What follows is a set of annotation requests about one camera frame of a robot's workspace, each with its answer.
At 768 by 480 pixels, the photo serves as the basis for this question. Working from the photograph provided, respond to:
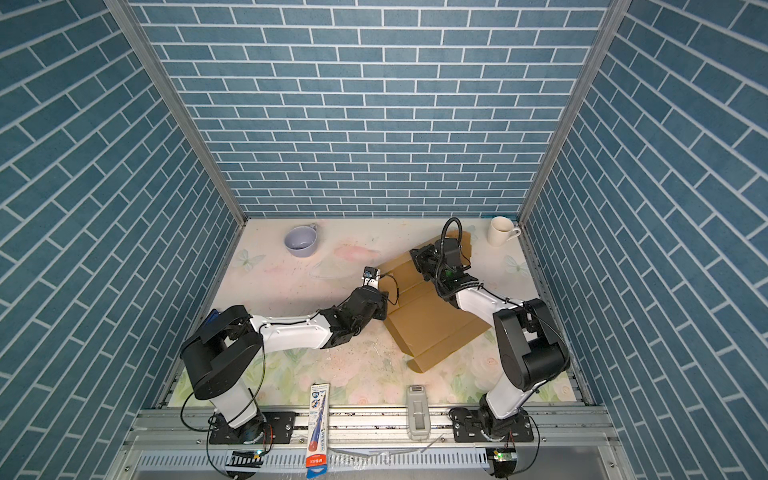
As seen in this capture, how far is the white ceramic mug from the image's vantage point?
42.4 inches

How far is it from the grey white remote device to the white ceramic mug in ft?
1.95

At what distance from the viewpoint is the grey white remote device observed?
72 centimetres
